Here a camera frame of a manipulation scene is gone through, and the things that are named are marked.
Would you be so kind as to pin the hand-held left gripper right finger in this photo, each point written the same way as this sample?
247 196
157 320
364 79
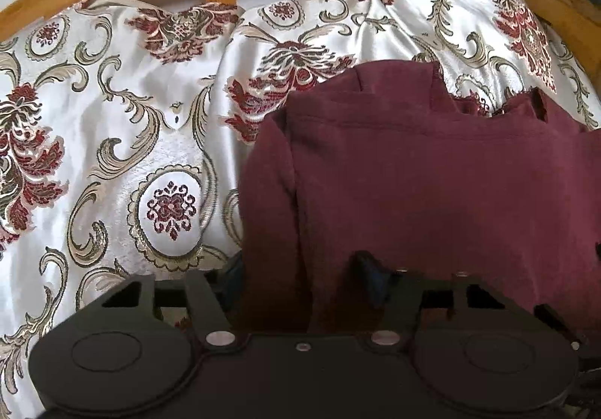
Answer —
373 280

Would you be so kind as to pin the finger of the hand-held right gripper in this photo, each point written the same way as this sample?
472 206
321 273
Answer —
558 330

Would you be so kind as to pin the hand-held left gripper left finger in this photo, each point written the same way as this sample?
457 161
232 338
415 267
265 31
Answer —
232 280

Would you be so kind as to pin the maroon long-sleeve shirt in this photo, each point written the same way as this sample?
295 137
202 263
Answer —
422 175

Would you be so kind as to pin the white floral bedspread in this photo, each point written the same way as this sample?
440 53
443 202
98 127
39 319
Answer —
141 118

